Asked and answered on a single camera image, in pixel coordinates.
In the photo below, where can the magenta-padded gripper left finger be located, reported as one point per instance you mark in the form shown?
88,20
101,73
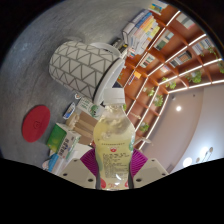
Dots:
75,173

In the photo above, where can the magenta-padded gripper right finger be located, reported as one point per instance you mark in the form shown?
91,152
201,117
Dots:
150,173

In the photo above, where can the clear bottle with yellow drink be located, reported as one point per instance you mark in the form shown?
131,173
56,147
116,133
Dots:
114,140

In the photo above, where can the green tissue pack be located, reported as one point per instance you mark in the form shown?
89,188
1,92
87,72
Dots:
61,140

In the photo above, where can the branched ceiling lamp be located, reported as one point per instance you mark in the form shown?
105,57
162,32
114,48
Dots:
200,156

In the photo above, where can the wooden artist mannequin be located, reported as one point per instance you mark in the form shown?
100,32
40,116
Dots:
134,116

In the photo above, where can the flat round red coaster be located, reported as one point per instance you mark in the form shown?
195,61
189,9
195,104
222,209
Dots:
36,124

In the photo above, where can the small blue white packet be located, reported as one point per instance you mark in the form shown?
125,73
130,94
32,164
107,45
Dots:
69,110

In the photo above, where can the white pack with green print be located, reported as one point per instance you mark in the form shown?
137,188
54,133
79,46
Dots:
89,107

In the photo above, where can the round recessed ceiling light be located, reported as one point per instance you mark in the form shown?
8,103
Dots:
178,108

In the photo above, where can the white mug with triangle pattern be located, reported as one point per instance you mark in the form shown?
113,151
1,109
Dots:
80,66

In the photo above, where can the wooden shelf unit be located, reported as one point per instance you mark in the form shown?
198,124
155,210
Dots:
173,66

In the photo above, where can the stack of dark books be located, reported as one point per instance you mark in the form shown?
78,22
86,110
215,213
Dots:
119,44

